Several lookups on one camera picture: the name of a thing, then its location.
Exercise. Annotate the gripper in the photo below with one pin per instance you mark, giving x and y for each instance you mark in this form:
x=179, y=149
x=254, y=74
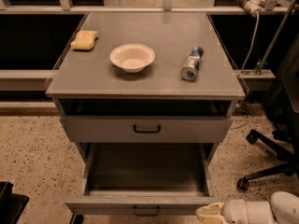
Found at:
x=234, y=211

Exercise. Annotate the grey drawer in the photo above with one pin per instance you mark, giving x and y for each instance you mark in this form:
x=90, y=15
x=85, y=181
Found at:
x=145, y=129
x=145, y=180

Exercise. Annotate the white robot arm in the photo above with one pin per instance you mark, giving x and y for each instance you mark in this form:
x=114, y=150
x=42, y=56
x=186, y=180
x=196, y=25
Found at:
x=282, y=208

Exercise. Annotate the grey drawer cabinet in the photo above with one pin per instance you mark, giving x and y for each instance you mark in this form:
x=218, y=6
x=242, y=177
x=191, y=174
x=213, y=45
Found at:
x=88, y=84

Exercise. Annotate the red bull can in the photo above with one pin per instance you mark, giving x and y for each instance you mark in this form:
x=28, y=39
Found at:
x=190, y=67

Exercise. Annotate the grey top drawer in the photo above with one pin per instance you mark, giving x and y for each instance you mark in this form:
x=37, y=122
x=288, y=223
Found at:
x=145, y=129

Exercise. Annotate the black office chair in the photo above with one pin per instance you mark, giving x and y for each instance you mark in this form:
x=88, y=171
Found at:
x=281, y=106

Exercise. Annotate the black object under cabinet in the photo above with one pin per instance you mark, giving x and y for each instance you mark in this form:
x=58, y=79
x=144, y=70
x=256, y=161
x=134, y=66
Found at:
x=76, y=219

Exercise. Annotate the white bowl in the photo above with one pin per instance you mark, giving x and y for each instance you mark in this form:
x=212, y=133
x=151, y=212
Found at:
x=132, y=58

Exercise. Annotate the black object bottom left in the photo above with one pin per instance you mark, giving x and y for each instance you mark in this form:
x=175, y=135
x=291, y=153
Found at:
x=11, y=204

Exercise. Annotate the white power strip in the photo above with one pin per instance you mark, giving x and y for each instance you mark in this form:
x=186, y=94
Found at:
x=253, y=7

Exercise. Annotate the yellow sponge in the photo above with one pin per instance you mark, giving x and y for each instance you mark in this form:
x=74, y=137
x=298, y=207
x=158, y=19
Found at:
x=84, y=40

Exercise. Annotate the metal diagonal rod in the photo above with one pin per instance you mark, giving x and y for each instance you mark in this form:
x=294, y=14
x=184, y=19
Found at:
x=260, y=64

